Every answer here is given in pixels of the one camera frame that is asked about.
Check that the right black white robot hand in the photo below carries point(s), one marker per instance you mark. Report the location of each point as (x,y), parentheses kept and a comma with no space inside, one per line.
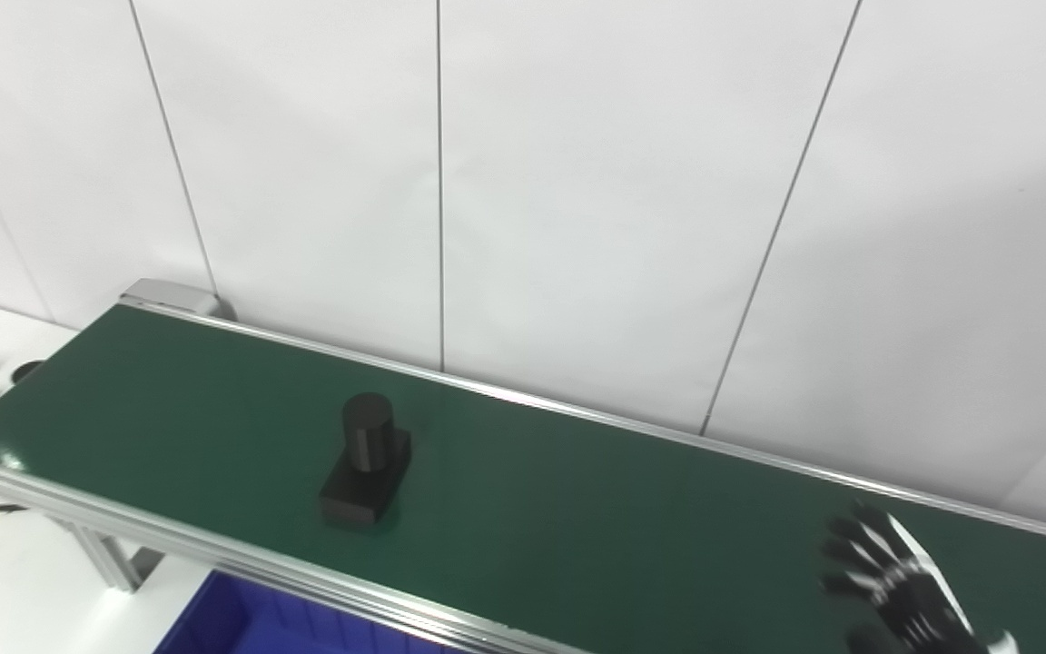
(913,609)

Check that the aluminium conveyor leg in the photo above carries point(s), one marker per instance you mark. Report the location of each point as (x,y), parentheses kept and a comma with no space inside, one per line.
(114,554)

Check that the blue plastic bin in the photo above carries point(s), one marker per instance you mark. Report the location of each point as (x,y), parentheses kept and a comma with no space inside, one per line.
(251,622)

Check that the green conveyor belt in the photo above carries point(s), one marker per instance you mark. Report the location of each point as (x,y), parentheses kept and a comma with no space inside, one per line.
(214,549)
(577,509)

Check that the black cylinder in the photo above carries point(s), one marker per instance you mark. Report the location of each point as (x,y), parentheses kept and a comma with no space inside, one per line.
(364,472)

